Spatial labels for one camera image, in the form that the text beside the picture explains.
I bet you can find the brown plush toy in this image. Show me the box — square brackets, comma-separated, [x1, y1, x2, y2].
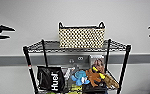
[104, 71, 121, 90]

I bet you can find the pale basket with white lining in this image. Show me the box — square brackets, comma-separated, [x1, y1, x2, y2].
[57, 21, 106, 50]

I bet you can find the white plastic package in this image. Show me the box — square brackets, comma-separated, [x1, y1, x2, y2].
[62, 66, 76, 82]

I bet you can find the black wire shelf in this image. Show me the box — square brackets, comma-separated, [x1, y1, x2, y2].
[22, 38, 132, 94]

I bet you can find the orange plush toy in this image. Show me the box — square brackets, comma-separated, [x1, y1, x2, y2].
[85, 66, 107, 88]

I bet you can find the doll picture box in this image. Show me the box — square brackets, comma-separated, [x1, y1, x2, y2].
[89, 55, 106, 72]

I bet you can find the black bag with white print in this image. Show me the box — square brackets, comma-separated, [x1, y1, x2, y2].
[36, 65, 67, 93]

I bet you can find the blue plush toy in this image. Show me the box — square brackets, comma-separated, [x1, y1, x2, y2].
[70, 69, 91, 87]

